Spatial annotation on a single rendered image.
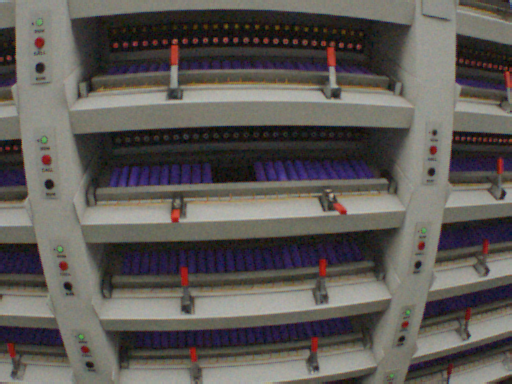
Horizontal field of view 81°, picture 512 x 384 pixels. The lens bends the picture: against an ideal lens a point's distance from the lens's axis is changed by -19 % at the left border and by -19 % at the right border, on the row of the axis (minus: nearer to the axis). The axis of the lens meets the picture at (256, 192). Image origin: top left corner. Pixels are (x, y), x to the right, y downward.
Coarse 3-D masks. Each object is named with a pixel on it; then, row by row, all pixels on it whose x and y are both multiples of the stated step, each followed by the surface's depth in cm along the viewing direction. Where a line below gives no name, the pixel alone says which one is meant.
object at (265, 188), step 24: (96, 192) 61; (120, 192) 62; (144, 192) 62; (168, 192) 63; (192, 192) 64; (216, 192) 64; (240, 192) 65; (264, 192) 66; (288, 192) 66; (312, 192) 67; (336, 192) 68; (360, 192) 67
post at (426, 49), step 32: (416, 0) 55; (384, 32) 69; (416, 32) 57; (448, 32) 57; (416, 64) 58; (448, 64) 59; (448, 96) 61; (384, 128) 73; (416, 128) 62; (448, 128) 63; (416, 160) 63; (448, 160) 64; (416, 192) 65; (416, 224) 67; (416, 288) 71; (384, 320) 74; (416, 320) 74; (384, 352) 75
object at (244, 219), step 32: (96, 160) 68; (384, 160) 74; (96, 224) 58; (128, 224) 59; (160, 224) 60; (192, 224) 61; (224, 224) 62; (256, 224) 63; (288, 224) 64; (320, 224) 65; (352, 224) 66; (384, 224) 67
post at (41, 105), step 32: (32, 0) 47; (64, 0) 48; (64, 32) 49; (96, 32) 65; (64, 64) 50; (32, 96) 51; (64, 96) 52; (32, 128) 52; (64, 128) 53; (32, 160) 54; (64, 160) 54; (32, 192) 55; (64, 192) 56; (64, 224) 57; (96, 256) 66; (64, 320) 62; (96, 320) 63; (96, 352) 65
